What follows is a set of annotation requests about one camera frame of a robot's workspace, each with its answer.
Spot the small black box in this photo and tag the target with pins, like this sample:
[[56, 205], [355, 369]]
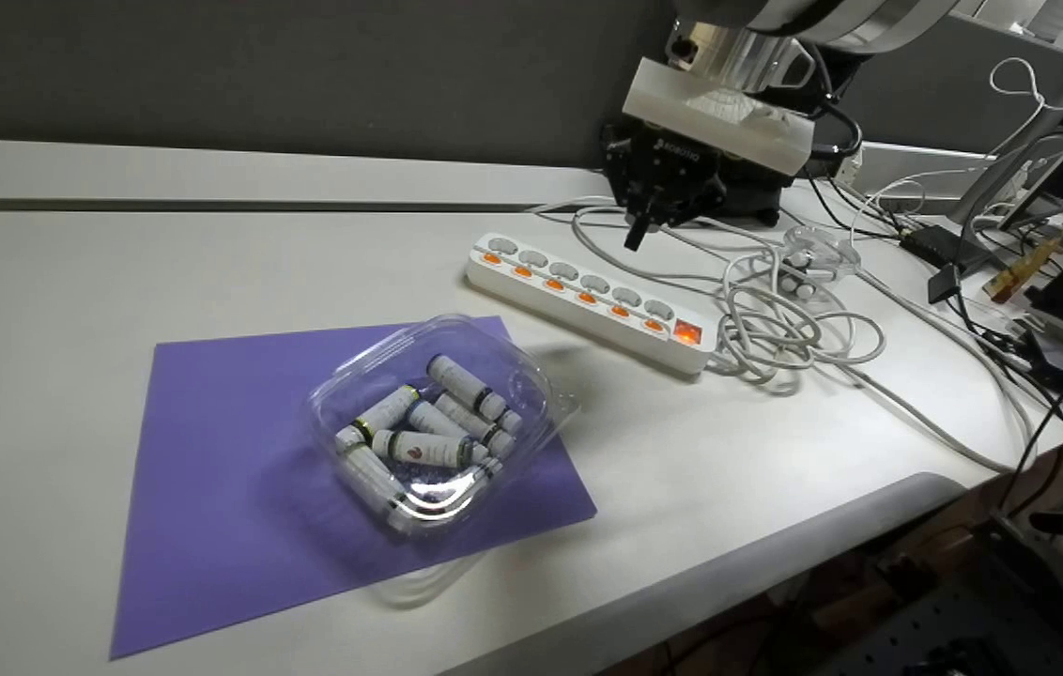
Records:
[[932, 246]]

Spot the purple paper sheet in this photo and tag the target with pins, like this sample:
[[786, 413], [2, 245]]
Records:
[[231, 488]]

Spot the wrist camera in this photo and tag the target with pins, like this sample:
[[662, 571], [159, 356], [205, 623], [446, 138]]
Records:
[[719, 117]]

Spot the small white labelled bottle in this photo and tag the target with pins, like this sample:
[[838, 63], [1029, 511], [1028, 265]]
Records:
[[386, 411], [372, 479], [470, 422], [428, 449], [461, 380], [428, 418]]

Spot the clear plastic clamshell container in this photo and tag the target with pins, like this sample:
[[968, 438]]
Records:
[[442, 422]]

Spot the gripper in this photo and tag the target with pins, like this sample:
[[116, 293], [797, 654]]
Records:
[[682, 174]]

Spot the wooden block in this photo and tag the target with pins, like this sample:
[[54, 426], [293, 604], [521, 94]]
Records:
[[1024, 268]]

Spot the white power strip with switches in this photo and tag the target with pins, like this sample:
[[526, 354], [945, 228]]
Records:
[[588, 299]]

